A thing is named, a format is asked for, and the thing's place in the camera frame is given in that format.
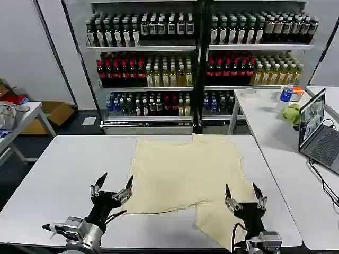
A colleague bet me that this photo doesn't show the brown cardboard box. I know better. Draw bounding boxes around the brown cardboard box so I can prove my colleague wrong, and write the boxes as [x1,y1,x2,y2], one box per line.
[20,101,75,135]

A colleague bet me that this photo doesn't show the shelf unit with bottles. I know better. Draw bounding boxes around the shelf unit with bottles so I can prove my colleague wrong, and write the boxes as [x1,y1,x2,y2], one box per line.
[200,0,339,133]
[62,0,203,135]

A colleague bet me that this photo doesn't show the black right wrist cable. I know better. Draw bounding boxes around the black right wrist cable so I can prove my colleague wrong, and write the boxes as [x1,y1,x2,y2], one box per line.
[231,222,247,252]

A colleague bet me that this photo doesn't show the green crumpled cloth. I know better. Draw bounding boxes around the green crumpled cloth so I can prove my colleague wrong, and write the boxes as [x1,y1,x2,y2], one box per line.
[281,103,301,125]

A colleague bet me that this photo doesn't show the orange and white box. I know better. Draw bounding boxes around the orange and white box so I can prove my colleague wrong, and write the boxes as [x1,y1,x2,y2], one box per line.
[290,86,307,103]

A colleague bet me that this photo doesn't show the black laptop cable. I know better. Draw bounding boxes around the black laptop cable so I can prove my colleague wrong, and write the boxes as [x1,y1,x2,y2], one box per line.
[308,157,339,207]

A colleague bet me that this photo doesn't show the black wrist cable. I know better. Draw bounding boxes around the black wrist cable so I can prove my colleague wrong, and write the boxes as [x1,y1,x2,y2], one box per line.
[104,210,128,225]
[231,222,247,252]

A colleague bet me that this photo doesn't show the white table with laptop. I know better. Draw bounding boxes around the white table with laptop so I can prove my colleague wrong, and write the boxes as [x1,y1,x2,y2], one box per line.
[228,88,339,251]

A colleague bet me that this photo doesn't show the red cloth bundle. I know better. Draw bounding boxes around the red cloth bundle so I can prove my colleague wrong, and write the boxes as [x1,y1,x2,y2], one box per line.
[10,94,29,105]

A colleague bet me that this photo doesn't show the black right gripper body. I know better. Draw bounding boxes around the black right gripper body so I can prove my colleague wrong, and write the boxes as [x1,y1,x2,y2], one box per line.
[233,202,266,234]

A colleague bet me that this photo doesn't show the pale crumpled plastic bag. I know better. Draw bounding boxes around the pale crumpled plastic bag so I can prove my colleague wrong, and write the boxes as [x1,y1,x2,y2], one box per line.
[0,103,18,131]

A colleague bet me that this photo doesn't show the small white side table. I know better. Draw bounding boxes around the small white side table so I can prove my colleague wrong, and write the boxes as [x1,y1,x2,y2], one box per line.
[0,101,57,166]

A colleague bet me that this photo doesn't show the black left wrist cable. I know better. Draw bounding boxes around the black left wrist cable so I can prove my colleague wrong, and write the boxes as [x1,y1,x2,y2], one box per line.
[104,210,128,225]

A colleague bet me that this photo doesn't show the large white work table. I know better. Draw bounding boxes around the large white work table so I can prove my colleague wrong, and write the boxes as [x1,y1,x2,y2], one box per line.
[0,134,303,251]

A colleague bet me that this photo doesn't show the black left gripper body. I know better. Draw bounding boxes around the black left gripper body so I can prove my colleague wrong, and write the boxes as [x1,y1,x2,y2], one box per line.
[84,190,126,229]

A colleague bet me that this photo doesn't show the cream yellow shirt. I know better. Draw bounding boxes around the cream yellow shirt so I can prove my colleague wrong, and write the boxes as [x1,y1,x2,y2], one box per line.
[120,133,262,251]

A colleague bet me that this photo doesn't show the clear blue-label water bottle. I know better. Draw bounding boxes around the clear blue-label water bottle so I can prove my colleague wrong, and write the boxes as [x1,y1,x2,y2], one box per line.
[275,84,295,113]

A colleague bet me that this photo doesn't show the grey open laptop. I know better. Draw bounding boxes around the grey open laptop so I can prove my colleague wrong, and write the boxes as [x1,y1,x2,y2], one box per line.
[298,88,339,175]

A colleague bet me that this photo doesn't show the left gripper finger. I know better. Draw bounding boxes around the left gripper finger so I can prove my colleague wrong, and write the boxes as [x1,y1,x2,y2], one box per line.
[89,171,109,198]
[111,175,134,205]

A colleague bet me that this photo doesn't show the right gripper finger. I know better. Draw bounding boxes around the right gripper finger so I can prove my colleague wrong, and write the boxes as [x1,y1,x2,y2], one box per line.
[224,183,243,214]
[252,182,267,210]

